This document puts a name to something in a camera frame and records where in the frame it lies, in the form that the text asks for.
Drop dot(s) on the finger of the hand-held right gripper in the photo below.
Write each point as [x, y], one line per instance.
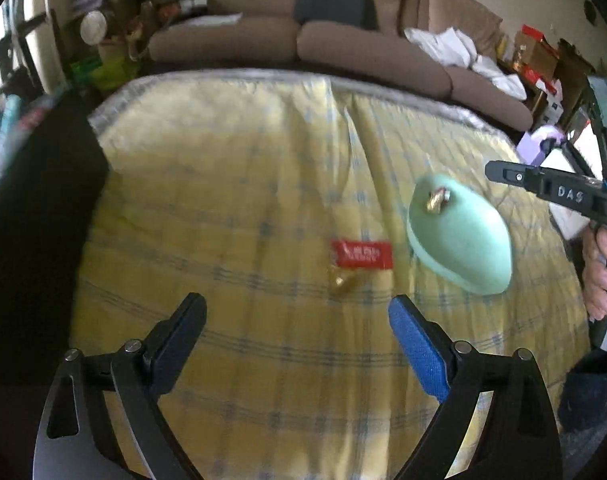
[573, 157]
[543, 185]

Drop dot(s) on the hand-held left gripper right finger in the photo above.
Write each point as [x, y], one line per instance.
[423, 350]

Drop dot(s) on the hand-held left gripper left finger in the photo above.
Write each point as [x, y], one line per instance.
[176, 340]

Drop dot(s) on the mint green tray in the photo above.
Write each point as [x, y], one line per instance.
[463, 245]

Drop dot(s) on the red snack packet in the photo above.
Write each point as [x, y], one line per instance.
[363, 253]

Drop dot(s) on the black storage box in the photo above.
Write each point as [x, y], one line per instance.
[33, 240]

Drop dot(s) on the person's right hand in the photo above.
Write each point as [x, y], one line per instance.
[596, 270]

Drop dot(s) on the light purple container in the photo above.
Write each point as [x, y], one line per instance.
[536, 147]

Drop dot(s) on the white appliance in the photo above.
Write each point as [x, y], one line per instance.
[573, 210]

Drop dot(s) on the red gold foil candy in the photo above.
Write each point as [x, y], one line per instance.
[437, 200]

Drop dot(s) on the red white cardboard box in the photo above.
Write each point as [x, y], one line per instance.
[538, 52]

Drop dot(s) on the pile of white clothes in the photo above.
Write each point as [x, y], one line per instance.
[458, 52]

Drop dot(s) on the yellow plaid tablecloth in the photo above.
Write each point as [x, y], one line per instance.
[263, 185]

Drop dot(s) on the dark grey cushion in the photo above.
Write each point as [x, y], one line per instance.
[336, 7]

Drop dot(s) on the green bag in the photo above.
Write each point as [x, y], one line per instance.
[108, 72]

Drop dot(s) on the brown sofa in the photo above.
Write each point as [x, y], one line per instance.
[263, 40]

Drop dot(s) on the white paper sheet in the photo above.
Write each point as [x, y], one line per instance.
[211, 20]

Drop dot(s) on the round white disc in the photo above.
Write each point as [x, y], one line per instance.
[93, 28]

